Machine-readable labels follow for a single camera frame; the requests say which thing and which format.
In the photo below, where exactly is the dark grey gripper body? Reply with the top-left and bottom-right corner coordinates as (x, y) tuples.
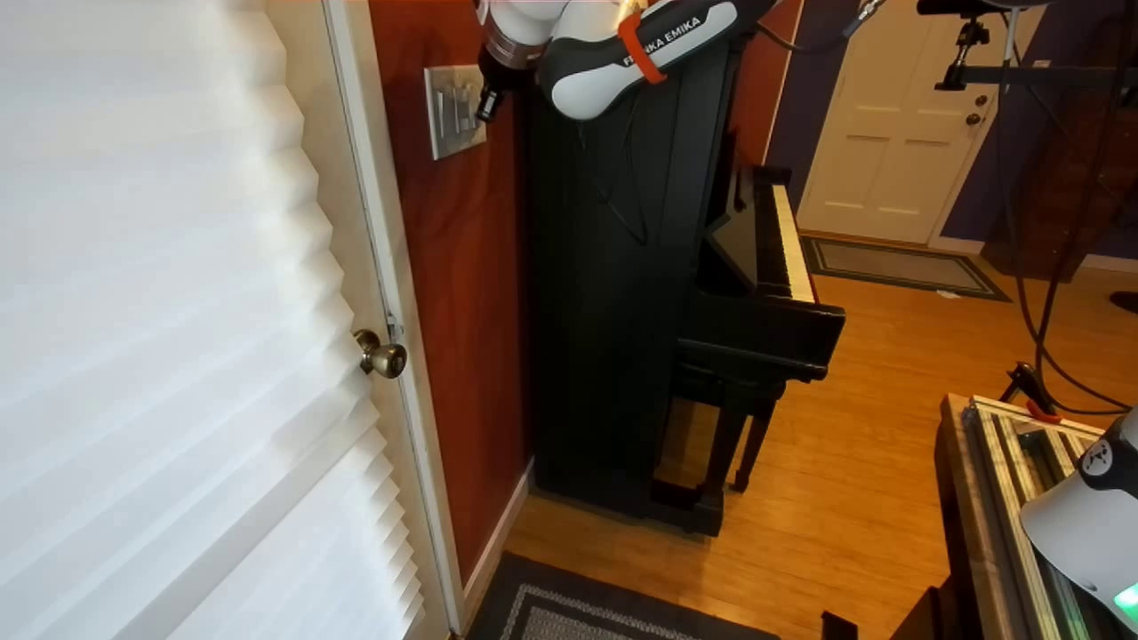
(476, 22), (555, 77)

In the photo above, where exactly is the white door with shade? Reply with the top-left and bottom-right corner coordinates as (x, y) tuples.
(261, 0), (468, 640)

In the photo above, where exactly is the black upright piano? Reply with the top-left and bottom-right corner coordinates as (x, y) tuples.
(519, 13), (849, 540)

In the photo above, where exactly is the brass door knob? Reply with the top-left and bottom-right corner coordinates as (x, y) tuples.
(348, 322), (413, 385)

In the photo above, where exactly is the white panelled door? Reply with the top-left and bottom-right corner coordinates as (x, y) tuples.
(0, 0), (425, 640)
(792, 0), (1054, 250)

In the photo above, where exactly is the grey bordered doormat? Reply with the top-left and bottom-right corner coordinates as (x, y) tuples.
(803, 230), (1015, 304)

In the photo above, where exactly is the white baseboard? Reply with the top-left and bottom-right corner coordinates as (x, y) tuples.
(459, 457), (540, 624)

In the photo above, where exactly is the grey striped rug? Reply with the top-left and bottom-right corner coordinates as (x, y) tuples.
(467, 547), (785, 640)

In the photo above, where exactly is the red black clamp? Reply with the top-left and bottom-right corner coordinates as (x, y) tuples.
(1000, 360), (1067, 428)

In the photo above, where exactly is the small black block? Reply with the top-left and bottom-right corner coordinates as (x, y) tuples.
(817, 608), (864, 640)

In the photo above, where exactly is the wooden slatted table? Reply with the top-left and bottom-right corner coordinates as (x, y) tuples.
(890, 389), (1138, 640)

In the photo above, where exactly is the white light switch plate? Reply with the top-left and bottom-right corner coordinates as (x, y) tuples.
(421, 60), (491, 165)

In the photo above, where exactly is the orange strap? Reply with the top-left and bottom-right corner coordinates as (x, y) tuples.
(613, 0), (674, 87)

